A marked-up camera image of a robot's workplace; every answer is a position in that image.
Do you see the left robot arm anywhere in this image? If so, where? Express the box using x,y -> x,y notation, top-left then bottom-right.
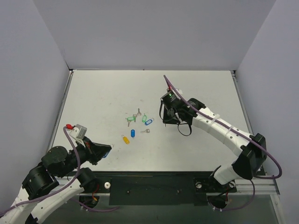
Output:
0,137 -> 112,224

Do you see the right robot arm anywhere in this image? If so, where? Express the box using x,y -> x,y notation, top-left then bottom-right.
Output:
159,91 -> 267,191

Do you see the small green key tag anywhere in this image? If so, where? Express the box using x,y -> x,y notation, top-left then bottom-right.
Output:
142,114 -> 147,123

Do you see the yellow key tag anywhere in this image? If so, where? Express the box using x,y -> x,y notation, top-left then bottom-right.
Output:
122,136 -> 130,144

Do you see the dark blue key tag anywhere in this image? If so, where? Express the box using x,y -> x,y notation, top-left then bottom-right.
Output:
130,129 -> 135,138

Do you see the green key tag with key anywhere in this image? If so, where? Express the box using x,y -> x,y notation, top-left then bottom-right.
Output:
126,114 -> 137,127

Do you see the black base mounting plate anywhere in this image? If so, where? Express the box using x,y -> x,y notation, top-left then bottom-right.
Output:
84,171 -> 236,206

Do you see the blue key tag with ring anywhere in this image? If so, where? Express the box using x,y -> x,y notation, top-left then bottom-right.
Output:
144,118 -> 154,126

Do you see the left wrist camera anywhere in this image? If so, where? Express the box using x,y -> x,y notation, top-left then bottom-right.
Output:
69,124 -> 87,145

